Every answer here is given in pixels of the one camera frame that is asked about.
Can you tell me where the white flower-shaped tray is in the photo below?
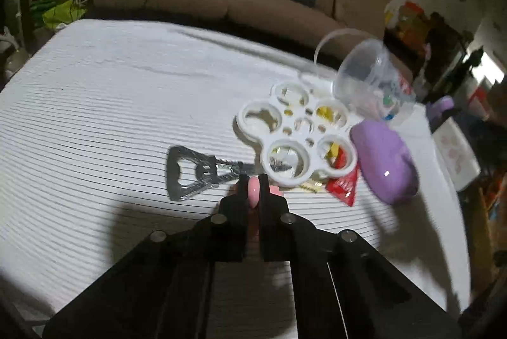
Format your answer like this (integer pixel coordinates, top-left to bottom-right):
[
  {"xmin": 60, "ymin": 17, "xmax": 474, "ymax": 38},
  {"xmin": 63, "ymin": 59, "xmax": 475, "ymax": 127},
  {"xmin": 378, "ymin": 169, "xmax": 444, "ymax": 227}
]
[{"xmin": 235, "ymin": 81, "xmax": 357, "ymax": 188}]

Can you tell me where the red ketchup sachet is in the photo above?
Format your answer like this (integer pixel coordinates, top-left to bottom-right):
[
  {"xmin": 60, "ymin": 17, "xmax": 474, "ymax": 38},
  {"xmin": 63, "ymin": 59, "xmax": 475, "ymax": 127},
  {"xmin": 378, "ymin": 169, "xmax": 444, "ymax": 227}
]
[{"xmin": 326, "ymin": 143, "xmax": 359, "ymax": 207}]

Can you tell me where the clear plastic bucket cup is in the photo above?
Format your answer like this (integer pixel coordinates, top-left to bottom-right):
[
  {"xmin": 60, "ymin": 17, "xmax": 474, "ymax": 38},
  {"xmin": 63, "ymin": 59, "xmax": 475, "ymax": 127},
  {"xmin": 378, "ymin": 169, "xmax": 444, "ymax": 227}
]
[{"xmin": 313, "ymin": 29, "xmax": 416, "ymax": 125}]

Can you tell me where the green bag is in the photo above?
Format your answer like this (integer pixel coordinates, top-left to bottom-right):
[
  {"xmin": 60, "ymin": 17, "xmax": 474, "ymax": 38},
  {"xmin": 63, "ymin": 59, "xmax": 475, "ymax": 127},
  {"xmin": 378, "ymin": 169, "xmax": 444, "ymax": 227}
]
[{"xmin": 29, "ymin": 0, "xmax": 87, "ymax": 30}]

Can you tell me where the metal bottle opener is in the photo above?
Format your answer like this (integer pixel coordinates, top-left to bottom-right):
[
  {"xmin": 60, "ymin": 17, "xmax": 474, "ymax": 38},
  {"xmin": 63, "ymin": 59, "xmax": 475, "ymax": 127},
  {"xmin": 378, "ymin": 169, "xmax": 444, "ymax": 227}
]
[{"xmin": 165, "ymin": 146, "xmax": 263, "ymax": 202}]

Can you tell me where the pink small object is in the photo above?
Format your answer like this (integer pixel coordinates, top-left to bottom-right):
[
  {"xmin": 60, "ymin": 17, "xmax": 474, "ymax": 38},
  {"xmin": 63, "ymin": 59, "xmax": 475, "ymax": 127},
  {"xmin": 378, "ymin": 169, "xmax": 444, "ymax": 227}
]
[{"xmin": 247, "ymin": 176, "xmax": 284, "ymax": 209}]

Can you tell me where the white table mat cloth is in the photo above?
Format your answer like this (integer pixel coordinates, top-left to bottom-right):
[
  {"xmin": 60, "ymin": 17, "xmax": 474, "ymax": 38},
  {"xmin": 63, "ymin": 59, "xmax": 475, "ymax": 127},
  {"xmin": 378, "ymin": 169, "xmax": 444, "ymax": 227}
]
[{"xmin": 1, "ymin": 20, "xmax": 470, "ymax": 321}]

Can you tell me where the purple oval case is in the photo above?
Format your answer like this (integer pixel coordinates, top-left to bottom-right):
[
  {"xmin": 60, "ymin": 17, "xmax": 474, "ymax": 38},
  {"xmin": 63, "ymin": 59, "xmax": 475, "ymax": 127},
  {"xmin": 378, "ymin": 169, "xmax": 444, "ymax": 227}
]
[{"xmin": 350, "ymin": 119, "xmax": 419, "ymax": 205}]

